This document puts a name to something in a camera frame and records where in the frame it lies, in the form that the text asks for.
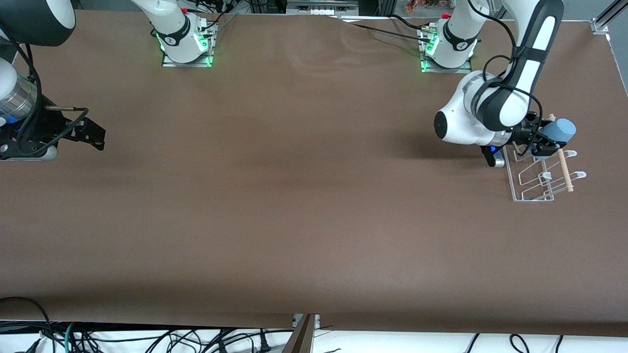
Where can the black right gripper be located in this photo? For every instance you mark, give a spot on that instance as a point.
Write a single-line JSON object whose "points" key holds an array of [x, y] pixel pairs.
{"points": [[47, 126]]}

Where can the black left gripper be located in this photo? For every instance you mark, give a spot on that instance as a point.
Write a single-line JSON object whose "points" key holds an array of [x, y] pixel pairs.
{"points": [[527, 131]]}

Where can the blue plastic cup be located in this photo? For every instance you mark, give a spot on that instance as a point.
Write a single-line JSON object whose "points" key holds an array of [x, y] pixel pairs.
{"points": [[562, 131]]}

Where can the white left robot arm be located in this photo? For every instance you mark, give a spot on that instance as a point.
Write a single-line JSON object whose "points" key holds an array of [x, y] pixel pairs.
{"points": [[466, 122]]}

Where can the wooden rack dowel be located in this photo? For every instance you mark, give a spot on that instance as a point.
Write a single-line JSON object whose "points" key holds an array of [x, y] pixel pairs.
{"points": [[566, 174]]}

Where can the brown table cover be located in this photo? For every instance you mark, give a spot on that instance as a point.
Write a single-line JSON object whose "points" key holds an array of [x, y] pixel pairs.
{"points": [[314, 220]]}

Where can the white power strip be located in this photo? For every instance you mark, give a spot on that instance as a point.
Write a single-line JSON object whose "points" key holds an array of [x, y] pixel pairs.
{"points": [[321, 9]]}

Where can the dark support beam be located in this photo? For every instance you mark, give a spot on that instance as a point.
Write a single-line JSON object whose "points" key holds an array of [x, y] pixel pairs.
{"points": [[300, 340]]}

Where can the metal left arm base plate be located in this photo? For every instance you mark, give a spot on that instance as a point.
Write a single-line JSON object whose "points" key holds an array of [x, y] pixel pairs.
{"points": [[466, 69]]}

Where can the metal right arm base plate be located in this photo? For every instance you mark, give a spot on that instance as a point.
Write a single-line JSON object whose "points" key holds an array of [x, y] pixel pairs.
{"points": [[169, 63]]}

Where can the aluminium frame corner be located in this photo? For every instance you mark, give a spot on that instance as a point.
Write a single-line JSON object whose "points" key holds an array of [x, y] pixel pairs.
{"points": [[603, 22]]}

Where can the metal table edge bracket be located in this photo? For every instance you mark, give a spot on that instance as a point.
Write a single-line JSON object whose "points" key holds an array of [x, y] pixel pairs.
{"points": [[316, 321]]}

